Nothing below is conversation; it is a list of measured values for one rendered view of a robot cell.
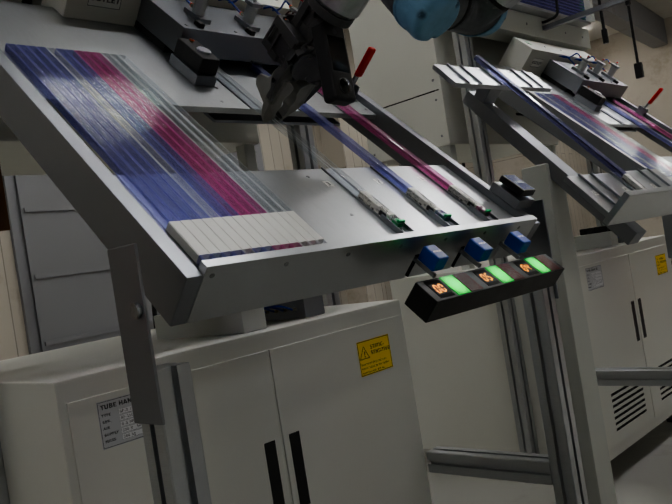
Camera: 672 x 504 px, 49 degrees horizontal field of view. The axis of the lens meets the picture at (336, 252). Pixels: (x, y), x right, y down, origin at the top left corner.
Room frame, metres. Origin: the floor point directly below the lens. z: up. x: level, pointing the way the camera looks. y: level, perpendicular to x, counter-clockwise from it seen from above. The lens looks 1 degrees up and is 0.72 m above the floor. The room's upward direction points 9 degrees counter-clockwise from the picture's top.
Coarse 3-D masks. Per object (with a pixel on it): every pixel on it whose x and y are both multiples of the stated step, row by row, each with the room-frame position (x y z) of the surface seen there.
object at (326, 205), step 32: (288, 192) 0.97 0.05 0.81; (320, 192) 1.01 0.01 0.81; (384, 192) 1.09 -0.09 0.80; (448, 192) 1.19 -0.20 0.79; (480, 192) 1.25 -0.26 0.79; (160, 224) 0.78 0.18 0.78; (320, 224) 0.93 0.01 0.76; (352, 224) 0.96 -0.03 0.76; (384, 224) 1.00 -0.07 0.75; (416, 224) 1.04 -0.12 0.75; (448, 224) 1.06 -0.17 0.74
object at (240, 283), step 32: (480, 224) 1.07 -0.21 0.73; (512, 224) 1.13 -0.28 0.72; (256, 256) 0.76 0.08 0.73; (288, 256) 0.79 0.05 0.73; (320, 256) 0.83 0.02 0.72; (352, 256) 0.88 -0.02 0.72; (384, 256) 0.93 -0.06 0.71; (416, 256) 0.99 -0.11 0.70; (224, 288) 0.75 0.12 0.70; (256, 288) 0.79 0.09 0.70; (288, 288) 0.83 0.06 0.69; (320, 288) 0.88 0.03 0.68; (352, 288) 0.93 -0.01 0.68; (192, 320) 0.75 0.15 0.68
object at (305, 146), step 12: (228, 84) 1.20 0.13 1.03; (240, 96) 1.19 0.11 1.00; (252, 96) 1.18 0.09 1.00; (276, 120) 1.14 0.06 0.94; (288, 132) 1.12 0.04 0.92; (300, 144) 1.11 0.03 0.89; (312, 156) 1.09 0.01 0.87; (324, 156) 1.09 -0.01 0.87; (324, 168) 1.08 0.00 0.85; (336, 168) 1.07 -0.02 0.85; (348, 180) 1.05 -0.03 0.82; (396, 216) 1.01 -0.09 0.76
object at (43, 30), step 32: (0, 0) 1.14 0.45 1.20; (0, 32) 1.04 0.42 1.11; (32, 32) 1.08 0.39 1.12; (64, 32) 1.13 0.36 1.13; (96, 32) 1.19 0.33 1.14; (128, 32) 1.24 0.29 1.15; (160, 64) 1.18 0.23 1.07; (224, 64) 1.30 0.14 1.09; (192, 96) 1.12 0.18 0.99; (224, 96) 1.17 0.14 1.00; (256, 96) 1.22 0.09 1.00; (320, 96) 1.35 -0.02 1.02
